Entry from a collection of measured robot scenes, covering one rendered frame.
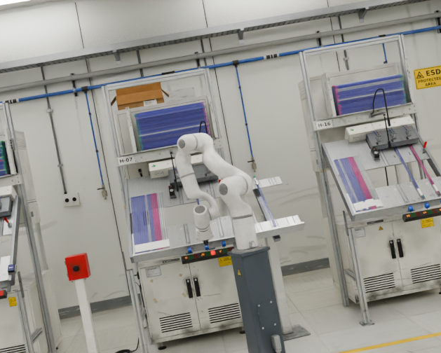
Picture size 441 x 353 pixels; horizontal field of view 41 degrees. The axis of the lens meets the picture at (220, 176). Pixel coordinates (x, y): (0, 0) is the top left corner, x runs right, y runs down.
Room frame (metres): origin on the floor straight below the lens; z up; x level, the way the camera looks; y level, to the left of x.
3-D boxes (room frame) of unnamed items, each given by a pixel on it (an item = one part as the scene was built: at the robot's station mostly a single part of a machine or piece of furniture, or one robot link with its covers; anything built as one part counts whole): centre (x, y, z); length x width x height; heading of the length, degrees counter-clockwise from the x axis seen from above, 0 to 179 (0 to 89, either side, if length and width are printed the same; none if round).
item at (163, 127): (4.26, 0.27, 1.52); 0.51 x 0.13 x 0.27; 93
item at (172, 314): (4.38, 0.34, 0.31); 0.70 x 0.65 x 0.62; 93
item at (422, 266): (4.27, -1.14, 0.65); 1.01 x 0.73 x 1.29; 3
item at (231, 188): (3.30, -0.06, 1.00); 0.19 x 0.12 x 0.24; 138
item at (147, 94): (4.56, 0.39, 1.82); 0.68 x 0.30 x 0.20; 93
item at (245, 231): (3.32, -0.08, 0.79); 0.19 x 0.19 x 0.18
